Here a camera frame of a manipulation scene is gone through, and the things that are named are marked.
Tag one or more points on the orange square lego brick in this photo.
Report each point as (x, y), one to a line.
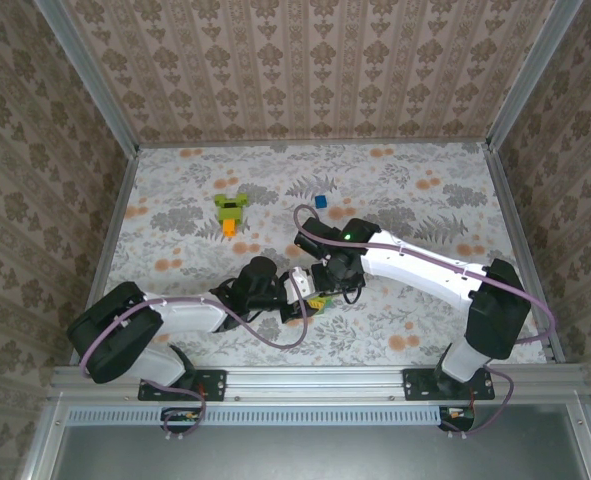
(229, 228)

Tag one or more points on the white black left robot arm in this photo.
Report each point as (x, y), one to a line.
(190, 315)

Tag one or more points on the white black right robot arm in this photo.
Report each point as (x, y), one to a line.
(415, 260)

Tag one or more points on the dark blue square lego brick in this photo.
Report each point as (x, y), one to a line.
(321, 202)

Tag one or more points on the floral patterned table cover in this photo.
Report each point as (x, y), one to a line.
(385, 165)

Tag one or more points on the thin aluminium edge strip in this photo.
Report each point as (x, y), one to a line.
(275, 144)

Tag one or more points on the grey sheet metal panel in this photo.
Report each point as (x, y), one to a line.
(325, 455)

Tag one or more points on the wide aluminium base rail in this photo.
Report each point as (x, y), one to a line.
(315, 382)

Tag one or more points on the aluminium table side rail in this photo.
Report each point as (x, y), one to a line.
(515, 225)
(109, 250)

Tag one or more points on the aluminium frame post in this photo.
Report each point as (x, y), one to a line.
(530, 75)
(91, 80)

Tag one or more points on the aluminium outer frame rail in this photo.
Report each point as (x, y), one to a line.
(42, 440)
(587, 440)

